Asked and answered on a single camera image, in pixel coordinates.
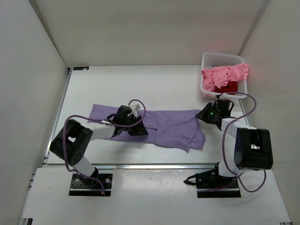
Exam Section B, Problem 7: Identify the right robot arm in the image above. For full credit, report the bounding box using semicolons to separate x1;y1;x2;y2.
195;99;273;188

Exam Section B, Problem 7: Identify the red t shirt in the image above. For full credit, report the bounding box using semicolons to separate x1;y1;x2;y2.
213;82;238;95

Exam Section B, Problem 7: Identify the pink t shirt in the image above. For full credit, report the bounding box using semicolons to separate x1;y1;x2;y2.
202;63;249;92

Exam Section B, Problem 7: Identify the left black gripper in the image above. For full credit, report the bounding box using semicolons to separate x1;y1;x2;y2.
122;115;148;136

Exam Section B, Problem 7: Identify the white plastic laundry basket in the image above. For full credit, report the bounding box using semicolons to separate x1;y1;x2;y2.
200;52;249;101

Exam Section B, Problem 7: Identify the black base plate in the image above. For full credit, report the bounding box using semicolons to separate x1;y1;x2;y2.
69;173;113;197
183;170;241;198

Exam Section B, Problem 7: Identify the aluminium rail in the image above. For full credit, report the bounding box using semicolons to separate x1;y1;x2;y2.
94;164;214;170

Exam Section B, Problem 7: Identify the purple t shirt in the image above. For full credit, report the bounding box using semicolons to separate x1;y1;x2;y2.
89;103;207;153

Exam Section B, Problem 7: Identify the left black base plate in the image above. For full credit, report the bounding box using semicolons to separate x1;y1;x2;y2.
69;173;113;197

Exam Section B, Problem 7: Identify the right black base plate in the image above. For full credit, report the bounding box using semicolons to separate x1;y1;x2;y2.
183;170;241;198

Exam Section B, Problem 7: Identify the dark label sticker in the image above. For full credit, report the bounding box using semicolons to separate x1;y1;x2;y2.
73;67;89;71

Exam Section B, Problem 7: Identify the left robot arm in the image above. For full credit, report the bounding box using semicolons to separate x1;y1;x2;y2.
50;105;148;188

